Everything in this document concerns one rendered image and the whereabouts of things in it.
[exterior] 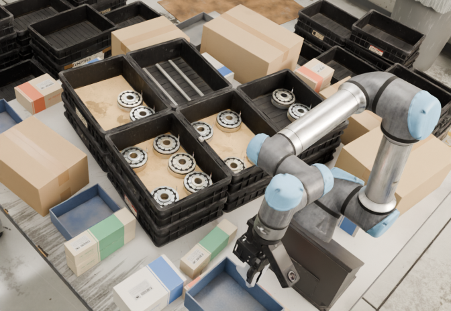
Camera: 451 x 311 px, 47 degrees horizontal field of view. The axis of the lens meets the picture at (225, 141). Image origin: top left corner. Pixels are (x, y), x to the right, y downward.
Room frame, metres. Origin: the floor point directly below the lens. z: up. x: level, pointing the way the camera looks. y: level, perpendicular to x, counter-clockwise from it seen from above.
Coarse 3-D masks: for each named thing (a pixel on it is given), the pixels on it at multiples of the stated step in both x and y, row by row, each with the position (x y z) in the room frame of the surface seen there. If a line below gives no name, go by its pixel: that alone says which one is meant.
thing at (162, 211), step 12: (144, 120) 1.40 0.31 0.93; (180, 120) 1.44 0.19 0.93; (120, 132) 1.32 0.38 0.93; (192, 132) 1.38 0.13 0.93; (108, 144) 1.25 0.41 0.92; (204, 144) 1.33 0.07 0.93; (120, 156) 1.20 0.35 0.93; (228, 180) 1.19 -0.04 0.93; (144, 192) 1.07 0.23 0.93; (204, 192) 1.12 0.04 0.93; (156, 204) 1.03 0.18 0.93; (180, 204) 1.05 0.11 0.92
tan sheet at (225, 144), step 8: (200, 120) 1.56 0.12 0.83; (208, 120) 1.57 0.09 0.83; (216, 128) 1.53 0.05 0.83; (240, 128) 1.56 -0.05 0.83; (216, 136) 1.49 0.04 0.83; (224, 136) 1.50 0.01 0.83; (232, 136) 1.51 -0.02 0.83; (240, 136) 1.52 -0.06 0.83; (248, 136) 1.52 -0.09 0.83; (216, 144) 1.44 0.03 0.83; (224, 144) 1.45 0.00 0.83; (232, 144) 1.46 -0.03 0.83; (240, 144) 1.47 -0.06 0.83; (216, 152) 1.40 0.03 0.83; (224, 152) 1.41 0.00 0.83; (232, 152) 1.42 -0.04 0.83; (240, 152) 1.43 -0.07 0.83
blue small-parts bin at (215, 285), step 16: (208, 272) 0.70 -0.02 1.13; (224, 272) 0.74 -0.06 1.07; (192, 288) 0.65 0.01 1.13; (208, 288) 0.69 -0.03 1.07; (224, 288) 0.70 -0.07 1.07; (240, 288) 0.71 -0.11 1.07; (256, 288) 0.69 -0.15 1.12; (192, 304) 0.62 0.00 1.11; (208, 304) 0.64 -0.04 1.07; (224, 304) 0.65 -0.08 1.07; (240, 304) 0.66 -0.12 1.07; (256, 304) 0.67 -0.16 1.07; (272, 304) 0.65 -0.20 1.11
